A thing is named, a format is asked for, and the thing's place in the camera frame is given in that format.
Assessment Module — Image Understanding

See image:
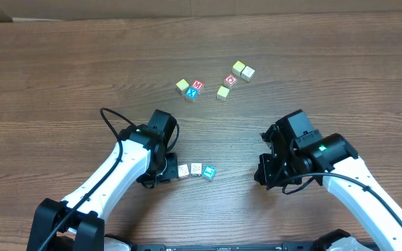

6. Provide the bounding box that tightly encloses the yellow block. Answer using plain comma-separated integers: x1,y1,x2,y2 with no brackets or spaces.
232,61,246,77
216,86,230,101
176,79,190,95

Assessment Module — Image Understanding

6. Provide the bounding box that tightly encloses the blue X block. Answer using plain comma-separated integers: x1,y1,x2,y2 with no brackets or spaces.
185,87,199,102

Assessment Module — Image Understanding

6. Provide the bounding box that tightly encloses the blue wooden block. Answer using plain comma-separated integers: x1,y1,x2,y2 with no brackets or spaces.
202,165,216,181

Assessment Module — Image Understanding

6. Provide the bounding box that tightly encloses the red M block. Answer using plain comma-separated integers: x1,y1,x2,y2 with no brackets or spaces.
191,79,204,93

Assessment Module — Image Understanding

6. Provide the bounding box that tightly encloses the yellow block middle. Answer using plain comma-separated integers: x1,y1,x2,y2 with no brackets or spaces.
216,86,230,101

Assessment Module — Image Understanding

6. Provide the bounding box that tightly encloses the green edged wooden block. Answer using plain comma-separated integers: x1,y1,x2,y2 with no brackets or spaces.
191,163,202,176

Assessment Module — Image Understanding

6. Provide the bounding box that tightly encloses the red edged wooden block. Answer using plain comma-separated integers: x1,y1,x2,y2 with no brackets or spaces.
177,164,190,178

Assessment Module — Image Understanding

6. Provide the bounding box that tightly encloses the yellow block left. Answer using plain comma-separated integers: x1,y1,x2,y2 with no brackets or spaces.
176,79,190,95

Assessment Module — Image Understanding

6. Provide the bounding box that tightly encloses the red circle block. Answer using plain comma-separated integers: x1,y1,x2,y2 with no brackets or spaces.
223,74,237,89

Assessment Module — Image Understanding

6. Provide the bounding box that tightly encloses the white block far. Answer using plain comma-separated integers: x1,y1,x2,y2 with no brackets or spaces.
241,66,255,82

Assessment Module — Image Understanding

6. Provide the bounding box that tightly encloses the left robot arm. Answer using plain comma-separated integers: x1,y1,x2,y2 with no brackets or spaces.
27,109,179,250

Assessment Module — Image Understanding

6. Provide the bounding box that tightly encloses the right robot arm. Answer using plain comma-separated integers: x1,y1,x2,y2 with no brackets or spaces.
254,109,402,250

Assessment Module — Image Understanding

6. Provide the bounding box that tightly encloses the yellow block far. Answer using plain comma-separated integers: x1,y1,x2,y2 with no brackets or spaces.
232,61,246,77

